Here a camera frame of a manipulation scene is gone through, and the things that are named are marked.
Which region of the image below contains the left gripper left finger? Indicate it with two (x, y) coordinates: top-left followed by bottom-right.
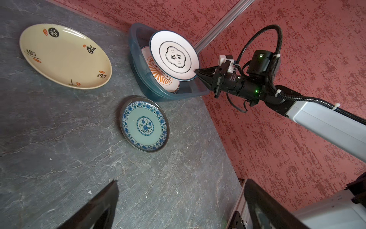
(59, 180), (119, 229)

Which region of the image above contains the teal patterned small plate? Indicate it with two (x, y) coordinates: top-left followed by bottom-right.
(119, 96), (170, 153)

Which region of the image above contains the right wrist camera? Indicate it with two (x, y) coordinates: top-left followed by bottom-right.
(218, 55), (235, 69)

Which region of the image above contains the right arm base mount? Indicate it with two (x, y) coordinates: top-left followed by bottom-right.
(226, 179), (253, 229)

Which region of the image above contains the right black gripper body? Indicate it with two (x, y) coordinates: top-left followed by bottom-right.
(214, 58), (275, 106)

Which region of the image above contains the blue plastic bin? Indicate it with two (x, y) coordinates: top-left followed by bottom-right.
(128, 23), (209, 102)

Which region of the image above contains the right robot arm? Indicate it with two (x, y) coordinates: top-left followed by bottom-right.
(195, 25), (366, 229)

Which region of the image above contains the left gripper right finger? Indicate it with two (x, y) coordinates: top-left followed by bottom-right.
(244, 179), (308, 229)

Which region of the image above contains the white plate black outline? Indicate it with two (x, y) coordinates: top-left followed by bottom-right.
(149, 31), (200, 82)

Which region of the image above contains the right aluminium corner post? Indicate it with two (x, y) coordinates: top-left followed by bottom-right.
(194, 0), (254, 53)

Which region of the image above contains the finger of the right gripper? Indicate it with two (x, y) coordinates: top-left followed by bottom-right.
(194, 65), (220, 75)
(197, 73), (217, 93)

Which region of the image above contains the orange sunburst plate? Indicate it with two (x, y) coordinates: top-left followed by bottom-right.
(141, 46), (180, 93)

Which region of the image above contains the small yellow plate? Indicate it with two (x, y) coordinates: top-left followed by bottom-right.
(19, 23), (112, 90)

